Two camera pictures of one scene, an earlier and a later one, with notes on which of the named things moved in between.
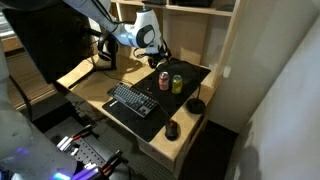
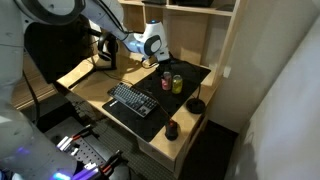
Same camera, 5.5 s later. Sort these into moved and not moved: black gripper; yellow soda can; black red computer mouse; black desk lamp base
Moved: black gripper
Not moved: black desk lamp base; yellow soda can; black red computer mouse
